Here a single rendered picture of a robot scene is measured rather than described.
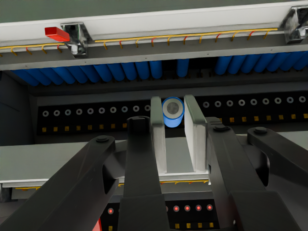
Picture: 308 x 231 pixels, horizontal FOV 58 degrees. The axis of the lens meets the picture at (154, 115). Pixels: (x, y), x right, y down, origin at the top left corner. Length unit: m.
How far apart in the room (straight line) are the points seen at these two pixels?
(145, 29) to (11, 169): 0.25
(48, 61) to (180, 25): 0.18
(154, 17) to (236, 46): 0.11
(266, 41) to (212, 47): 0.07
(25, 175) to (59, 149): 0.05
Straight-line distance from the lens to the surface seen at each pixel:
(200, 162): 0.15
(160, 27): 0.36
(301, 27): 0.37
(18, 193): 0.48
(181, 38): 0.37
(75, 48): 0.35
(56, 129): 0.52
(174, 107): 0.21
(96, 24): 0.36
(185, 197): 0.54
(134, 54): 0.37
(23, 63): 0.42
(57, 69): 0.43
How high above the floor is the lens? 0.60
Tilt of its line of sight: 8 degrees up
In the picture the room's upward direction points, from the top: 176 degrees clockwise
